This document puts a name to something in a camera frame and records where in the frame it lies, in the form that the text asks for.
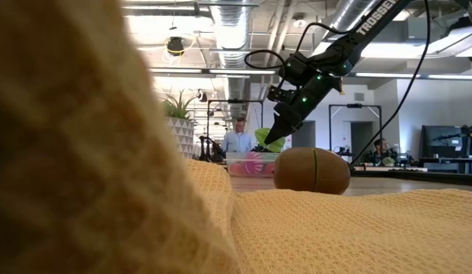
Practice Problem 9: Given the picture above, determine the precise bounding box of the crossbar with strip lights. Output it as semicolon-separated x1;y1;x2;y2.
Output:
148;67;472;81

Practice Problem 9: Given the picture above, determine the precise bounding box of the succulent in white patterned pot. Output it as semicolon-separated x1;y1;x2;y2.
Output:
161;89;201;160

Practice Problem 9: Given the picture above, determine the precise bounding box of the green toy starfruit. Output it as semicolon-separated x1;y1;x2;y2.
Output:
254;128;286;153

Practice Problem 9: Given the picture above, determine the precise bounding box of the yellow waffle-weave cloth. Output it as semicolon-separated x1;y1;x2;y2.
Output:
230;189;472;274
0;0;241;274

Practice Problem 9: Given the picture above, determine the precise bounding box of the magenta striped toy onion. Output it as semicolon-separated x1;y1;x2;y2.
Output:
241;151;266;176

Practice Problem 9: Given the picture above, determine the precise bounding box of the grey background door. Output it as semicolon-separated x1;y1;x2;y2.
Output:
292;120;317;148

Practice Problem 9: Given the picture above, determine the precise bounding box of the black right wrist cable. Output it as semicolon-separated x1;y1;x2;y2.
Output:
243;21;336;72

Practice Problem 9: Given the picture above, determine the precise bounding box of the person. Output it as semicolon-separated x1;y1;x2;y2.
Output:
372;138;393;165
222;116;254;153

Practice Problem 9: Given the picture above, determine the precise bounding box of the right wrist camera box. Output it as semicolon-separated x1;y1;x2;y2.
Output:
266;85;295;104

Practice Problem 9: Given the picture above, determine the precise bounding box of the black background station frame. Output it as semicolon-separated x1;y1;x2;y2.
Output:
206;99;264;153
328;103;384;157

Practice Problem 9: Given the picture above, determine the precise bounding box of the brown toy kiwi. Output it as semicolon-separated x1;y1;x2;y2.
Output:
273;147;351;196

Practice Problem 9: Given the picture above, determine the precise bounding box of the black background screen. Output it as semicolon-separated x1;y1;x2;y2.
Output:
420;124;472;161

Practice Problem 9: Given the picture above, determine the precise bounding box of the black round ceiling fixture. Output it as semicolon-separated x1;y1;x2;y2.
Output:
165;36;199;58

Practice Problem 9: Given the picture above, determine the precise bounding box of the clear plastic tupperware container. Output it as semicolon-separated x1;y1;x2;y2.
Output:
225;151;279;178

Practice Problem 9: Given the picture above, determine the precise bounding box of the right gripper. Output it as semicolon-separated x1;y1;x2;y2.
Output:
263;53;343;145

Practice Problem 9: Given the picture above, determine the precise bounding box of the silver spiral ventilation duct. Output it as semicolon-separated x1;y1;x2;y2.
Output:
211;0;252;130
323;0;374;39

